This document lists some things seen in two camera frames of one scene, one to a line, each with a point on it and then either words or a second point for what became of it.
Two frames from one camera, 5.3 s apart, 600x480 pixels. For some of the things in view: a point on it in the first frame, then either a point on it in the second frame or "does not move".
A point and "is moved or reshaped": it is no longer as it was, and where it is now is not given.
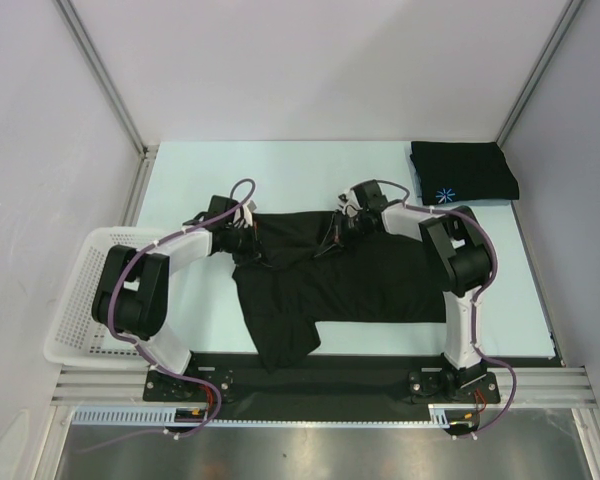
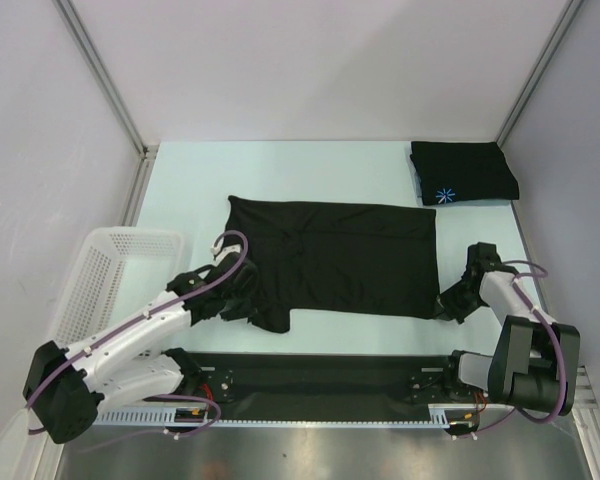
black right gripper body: x=344 y=223 → x=453 y=300
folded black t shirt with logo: x=451 y=172 does not move
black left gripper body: x=240 y=242 → x=237 y=299
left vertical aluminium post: x=106 y=80 does not move
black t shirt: x=375 y=278 is moved or reshaped
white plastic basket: x=76 y=338 does not move
